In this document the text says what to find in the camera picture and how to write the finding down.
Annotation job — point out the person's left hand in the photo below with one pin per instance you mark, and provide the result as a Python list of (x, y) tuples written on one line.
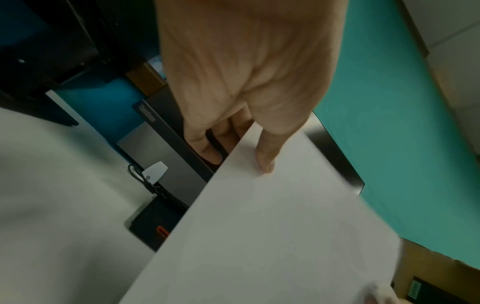
[(243, 59)]

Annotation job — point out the person's right hand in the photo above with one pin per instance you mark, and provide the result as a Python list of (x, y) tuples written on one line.
[(382, 294)]

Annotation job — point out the white paper sheet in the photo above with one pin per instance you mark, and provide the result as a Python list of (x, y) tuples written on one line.
[(281, 237)]

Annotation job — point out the black device with white labels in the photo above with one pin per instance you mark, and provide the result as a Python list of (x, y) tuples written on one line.
[(442, 294)]

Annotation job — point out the black computer monitor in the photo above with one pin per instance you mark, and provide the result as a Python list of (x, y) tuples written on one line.
[(75, 35), (168, 118)]

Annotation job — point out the small brown box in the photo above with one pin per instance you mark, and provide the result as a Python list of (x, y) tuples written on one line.
[(146, 78)]

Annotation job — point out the white power adapter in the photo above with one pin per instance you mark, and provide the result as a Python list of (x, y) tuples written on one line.
[(155, 172)]

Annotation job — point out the black monitor stand red slot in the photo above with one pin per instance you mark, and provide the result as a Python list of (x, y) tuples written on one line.
[(153, 219)]

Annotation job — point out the black flat stand base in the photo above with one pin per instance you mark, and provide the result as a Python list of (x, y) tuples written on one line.
[(33, 109)]

